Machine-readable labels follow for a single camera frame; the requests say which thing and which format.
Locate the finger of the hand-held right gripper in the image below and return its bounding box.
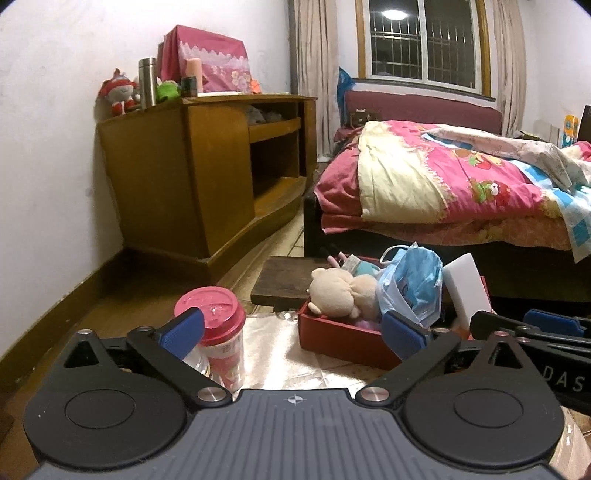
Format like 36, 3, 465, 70
470, 311, 591, 352
524, 309, 591, 340

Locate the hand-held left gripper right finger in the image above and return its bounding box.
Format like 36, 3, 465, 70
355, 310, 539, 409

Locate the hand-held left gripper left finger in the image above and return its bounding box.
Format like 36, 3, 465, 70
60, 307, 233, 409

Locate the blue face mask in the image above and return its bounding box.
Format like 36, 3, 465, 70
376, 265, 419, 324

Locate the white sponge block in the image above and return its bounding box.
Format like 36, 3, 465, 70
442, 253, 494, 329

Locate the light blue cloth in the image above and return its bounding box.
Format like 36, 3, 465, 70
382, 244, 445, 324

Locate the red box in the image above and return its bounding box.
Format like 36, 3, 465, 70
297, 256, 490, 370

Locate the beige bear plush toy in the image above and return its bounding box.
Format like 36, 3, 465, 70
308, 267, 379, 319

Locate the glass jar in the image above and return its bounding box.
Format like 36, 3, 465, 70
185, 344, 213, 379

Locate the pink lidded cup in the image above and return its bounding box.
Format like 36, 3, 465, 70
174, 286, 247, 391

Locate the dark wooden stool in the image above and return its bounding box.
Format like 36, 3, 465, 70
250, 256, 335, 309

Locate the wooden desk cabinet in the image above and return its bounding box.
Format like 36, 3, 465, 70
97, 93, 319, 273

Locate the pink floral quilt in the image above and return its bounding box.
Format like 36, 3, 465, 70
314, 120, 591, 264

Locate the orange box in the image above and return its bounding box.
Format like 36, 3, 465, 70
562, 115, 580, 148

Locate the small dark bag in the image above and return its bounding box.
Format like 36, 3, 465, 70
349, 108, 380, 129

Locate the maroon padded headboard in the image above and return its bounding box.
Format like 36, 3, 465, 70
344, 90, 503, 136

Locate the grey cloth bundle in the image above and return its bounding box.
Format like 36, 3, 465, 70
245, 105, 283, 125

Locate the green plush toy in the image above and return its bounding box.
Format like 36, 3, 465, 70
156, 79, 182, 103

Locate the red plush doll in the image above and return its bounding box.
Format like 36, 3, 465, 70
98, 68, 139, 117

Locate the steel thermos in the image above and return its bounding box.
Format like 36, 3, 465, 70
137, 57, 158, 109

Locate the beige curtain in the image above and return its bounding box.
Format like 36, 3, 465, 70
492, 0, 527, 138
290, 0, 341, 160

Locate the blue hanging bag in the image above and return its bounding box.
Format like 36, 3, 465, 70
338, 67, 355, 127

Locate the pink cloth cover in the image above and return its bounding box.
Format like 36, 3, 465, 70
157, 25, 254, 94

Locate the barred window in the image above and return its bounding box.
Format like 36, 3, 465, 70
355, 0, 491, 95

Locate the dark bed frame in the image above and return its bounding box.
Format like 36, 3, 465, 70
302, 191, 591, 301

